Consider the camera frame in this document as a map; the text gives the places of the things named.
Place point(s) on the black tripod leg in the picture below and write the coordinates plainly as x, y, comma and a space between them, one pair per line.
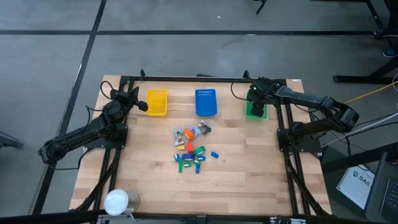
261, 7

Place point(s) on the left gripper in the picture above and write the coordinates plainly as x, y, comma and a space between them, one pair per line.
141, 106

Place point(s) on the black desk edge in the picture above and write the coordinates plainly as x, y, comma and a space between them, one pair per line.
357, 157

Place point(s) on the person's shoe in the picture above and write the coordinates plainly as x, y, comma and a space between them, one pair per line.
381, 32
390, 53

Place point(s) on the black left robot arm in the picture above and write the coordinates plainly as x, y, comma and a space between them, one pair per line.
81, 133

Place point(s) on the black metal table frame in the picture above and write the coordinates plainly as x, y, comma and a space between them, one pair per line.
202, 78

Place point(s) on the light blue staple remover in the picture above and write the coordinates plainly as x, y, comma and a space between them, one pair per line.
196, 132

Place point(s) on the blue plastic basket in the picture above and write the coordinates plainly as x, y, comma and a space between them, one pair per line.
206, 104

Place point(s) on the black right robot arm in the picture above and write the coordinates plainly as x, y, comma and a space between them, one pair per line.
311, 101

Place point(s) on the red tape roll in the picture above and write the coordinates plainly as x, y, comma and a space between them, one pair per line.
189, 147

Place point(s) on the green stapler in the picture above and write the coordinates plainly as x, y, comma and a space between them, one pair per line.
196, 162
187, 164
180, 166

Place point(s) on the white printed paper sign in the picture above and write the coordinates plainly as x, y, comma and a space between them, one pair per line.
354, 186

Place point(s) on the green tape roll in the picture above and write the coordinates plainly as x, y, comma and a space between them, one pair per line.
199, 151

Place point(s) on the purple staple remover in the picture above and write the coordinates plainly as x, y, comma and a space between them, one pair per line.
191, 128

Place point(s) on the black desk legs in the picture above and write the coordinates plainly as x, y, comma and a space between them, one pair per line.
357, 79

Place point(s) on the grey chair base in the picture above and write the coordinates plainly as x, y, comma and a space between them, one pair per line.
9, 141

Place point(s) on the yellow plastic basket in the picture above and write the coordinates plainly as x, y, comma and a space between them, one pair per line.
157, 102

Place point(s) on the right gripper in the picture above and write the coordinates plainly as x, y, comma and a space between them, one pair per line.
261, 90

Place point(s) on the grey staple remover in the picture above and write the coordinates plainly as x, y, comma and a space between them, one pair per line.
179, 142
178, 133

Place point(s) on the dark blue tape roll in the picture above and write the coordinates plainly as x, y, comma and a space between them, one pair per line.
188, 156

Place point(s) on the yellow stapler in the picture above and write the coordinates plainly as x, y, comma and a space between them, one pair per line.
181, 147

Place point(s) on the green plastic basket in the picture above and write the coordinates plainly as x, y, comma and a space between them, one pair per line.
247, 114

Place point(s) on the white dome lamp brass base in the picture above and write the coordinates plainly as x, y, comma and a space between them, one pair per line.
115, 202

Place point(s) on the blue stapler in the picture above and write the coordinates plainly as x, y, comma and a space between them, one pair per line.
202, 158
197, 169
177, 158
214, 155

